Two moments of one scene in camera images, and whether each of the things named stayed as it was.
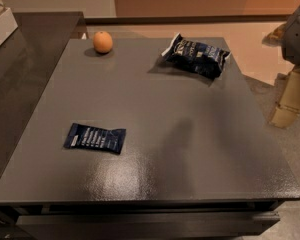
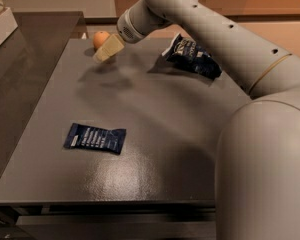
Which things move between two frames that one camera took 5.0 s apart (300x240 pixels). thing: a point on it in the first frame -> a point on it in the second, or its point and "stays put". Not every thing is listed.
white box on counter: [2, 28] stays put
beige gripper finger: [294, 97] -> [132, 25]
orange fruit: [102, 42] stays put
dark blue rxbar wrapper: [84, 136] stays put
